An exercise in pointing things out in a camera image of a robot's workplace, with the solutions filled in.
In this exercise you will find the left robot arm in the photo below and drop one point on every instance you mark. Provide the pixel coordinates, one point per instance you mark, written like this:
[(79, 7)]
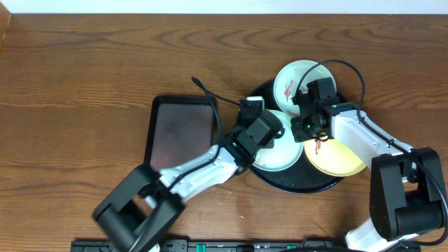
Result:
[(146, 203)]

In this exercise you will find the yellow plate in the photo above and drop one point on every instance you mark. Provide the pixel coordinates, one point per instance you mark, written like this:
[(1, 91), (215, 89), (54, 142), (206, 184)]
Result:
[(333, 158)]

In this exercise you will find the black round serving tray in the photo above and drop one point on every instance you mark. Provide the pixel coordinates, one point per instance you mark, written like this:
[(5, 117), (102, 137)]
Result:
[(300, 178)]

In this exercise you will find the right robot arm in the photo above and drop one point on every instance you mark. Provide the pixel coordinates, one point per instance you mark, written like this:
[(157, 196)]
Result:
[(407, 189)]

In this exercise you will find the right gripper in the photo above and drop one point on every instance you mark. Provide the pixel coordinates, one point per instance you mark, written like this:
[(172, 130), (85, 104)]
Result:
[(299, 134)]

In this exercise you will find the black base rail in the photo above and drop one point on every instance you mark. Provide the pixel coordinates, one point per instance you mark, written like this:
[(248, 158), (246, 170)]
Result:
[(181, 245)]

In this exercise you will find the light blue plate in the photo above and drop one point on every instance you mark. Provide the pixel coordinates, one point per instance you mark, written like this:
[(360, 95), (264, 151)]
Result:
[(285, 152), (287, 80)]

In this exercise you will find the black rectangular tray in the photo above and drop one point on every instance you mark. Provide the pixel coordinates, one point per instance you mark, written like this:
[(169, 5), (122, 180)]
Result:
[(180, 129)]

